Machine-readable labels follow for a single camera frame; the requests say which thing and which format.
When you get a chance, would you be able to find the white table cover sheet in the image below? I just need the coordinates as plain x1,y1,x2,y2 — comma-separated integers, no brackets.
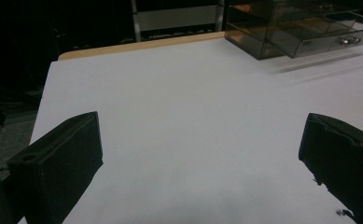
17,37,363,224

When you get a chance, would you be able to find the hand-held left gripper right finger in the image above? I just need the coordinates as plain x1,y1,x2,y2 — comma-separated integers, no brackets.
298,112,363,224

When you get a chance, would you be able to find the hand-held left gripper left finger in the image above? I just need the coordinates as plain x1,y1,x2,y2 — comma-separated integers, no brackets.
7,111,105,224

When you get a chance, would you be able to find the metal stand frame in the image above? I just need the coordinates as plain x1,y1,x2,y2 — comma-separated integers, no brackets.
130,0,226,43

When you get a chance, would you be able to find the clear acrylic drawer with knob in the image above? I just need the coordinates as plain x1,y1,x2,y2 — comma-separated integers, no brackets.
264,11,363,60

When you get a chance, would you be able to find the smoky clear acrylic drawer box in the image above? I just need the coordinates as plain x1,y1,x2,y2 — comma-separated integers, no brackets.
224,0,363,61

